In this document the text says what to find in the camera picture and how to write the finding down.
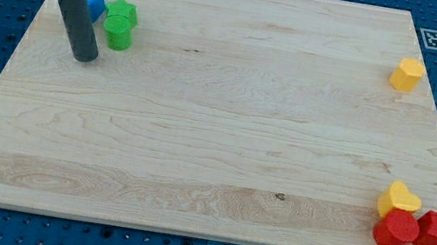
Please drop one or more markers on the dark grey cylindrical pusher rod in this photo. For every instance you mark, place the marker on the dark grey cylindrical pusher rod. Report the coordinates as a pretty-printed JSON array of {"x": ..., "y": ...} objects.
[{"x": 81, "y": 34}]

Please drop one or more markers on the green star block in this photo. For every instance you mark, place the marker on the green star block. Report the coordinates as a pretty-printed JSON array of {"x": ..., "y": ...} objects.
[{"x": 122, "y": 8}]

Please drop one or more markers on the green cylinder block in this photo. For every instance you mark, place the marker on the green cylinder block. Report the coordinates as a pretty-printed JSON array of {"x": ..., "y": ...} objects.
[{"x": 117, "y": 30}]

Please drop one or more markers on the blue cube block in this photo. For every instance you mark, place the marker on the blue cube block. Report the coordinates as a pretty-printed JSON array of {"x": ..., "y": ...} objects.
[{"x": 96, "y": 9}]

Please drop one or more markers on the light wooden board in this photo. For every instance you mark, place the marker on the light wooden board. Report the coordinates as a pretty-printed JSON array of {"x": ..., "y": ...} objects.
[{"x": 259, "y": 122}]

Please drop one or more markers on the yellow hexagon block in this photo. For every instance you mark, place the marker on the yellow hexagon block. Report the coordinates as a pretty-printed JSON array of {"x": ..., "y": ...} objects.
[{"x": 407, "y": 74}]

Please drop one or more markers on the yellow heart block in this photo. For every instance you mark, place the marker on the yellow heart block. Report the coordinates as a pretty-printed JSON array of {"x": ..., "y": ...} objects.
[{"x": 397, "y": 196}]

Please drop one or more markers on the red cylinder block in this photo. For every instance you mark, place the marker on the red cylinder block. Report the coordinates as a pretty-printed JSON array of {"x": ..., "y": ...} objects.
[{"x": 398, "y": 227}]

